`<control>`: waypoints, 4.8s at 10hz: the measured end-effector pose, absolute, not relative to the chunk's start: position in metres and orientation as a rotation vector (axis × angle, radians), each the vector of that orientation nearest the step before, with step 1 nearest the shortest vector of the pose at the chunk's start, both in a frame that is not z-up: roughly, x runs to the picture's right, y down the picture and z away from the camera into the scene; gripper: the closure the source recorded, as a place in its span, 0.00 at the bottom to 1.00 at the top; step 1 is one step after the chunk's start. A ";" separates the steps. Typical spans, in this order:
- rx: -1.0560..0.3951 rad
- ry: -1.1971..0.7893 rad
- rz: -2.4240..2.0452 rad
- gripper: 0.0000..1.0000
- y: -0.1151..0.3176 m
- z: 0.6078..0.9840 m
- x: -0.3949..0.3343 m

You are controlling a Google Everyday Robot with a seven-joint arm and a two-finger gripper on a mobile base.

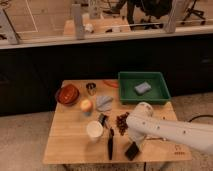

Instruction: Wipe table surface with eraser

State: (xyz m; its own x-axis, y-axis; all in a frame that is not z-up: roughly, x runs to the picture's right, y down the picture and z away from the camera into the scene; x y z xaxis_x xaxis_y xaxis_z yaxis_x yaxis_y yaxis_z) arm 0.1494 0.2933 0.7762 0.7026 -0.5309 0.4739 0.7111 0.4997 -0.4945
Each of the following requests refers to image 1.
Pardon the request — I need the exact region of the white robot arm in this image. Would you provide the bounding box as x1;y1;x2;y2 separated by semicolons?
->
126;102;213;155

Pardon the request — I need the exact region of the pile of brown beans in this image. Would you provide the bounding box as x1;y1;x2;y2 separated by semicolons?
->
116;112;129;136

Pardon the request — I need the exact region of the white paper cup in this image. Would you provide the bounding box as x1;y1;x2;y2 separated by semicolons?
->
86;121;103;142

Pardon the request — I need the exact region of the grey folded cloth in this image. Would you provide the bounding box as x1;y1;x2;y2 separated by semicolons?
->
96;95;113;112

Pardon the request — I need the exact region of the blue sponge in tray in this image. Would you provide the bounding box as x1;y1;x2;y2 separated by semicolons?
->
134;82;151;95

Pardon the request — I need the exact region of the green plastic tray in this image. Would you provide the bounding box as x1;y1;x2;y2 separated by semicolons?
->
118;71;171;105

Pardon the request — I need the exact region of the red yellow apple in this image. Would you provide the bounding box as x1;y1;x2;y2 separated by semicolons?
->
80;99;93;112

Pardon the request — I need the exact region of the orange carrot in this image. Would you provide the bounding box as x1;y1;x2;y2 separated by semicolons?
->
103;80;119;88

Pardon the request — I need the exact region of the small metal cup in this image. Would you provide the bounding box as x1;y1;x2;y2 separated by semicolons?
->
86;82;96;96

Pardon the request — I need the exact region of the brown wooden bowl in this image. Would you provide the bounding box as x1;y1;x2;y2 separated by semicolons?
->
55;84;79;105

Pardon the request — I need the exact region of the black office chair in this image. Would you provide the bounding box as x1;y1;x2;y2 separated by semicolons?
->
127;0;205;25

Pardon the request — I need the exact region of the black handled knife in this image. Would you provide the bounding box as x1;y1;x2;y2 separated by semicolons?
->
108;128;114;160

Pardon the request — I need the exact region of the black cable on floor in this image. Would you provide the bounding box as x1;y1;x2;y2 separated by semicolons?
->
188;114;213;123

